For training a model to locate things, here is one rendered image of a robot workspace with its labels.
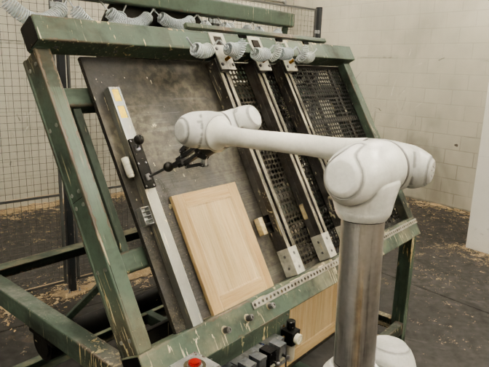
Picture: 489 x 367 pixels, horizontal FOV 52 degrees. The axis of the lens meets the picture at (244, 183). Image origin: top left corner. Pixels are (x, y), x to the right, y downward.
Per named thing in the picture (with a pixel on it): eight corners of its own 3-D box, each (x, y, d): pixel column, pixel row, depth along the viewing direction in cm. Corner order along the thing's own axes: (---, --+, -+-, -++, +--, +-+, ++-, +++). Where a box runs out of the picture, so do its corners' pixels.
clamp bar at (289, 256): (284, 279, 224) (324, 266, 209) (194, 44, 238) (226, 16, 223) (296, 272, 232) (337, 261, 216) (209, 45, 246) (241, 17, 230)
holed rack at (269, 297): (253, 309, 199) (254, 309, 198) (250, 302, 199) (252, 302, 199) (416, 222, 321) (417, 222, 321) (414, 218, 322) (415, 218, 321)
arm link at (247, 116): (229, 119, 170) (201, 120, 160) (260, 98, 159) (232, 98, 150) (239, 148, 168) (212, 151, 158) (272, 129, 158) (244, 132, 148)
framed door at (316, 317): (271, 373, 260) (274, 375, 259) (276, 276, 248) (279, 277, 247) (354, 314, 327) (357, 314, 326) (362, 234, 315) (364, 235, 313)
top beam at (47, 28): (28, 54, 175) (38, 38, 168) (19, 28, 176) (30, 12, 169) (343, 67, 338) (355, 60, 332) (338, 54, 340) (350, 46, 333)
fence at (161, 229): (186, 328, 180) (193, 327, 178) (102, 91, 192) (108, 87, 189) (196, 323, 184) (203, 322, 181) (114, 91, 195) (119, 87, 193)
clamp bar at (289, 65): (341, 250, 263) (380, 238, 247) (261, 49, 277) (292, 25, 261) (351, 245, 270) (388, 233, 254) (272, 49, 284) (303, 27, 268)
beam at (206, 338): (132, 395, 164) (150, 392, 157) (120, 359, 166) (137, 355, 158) (406, 238, 328) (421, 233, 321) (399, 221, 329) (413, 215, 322)
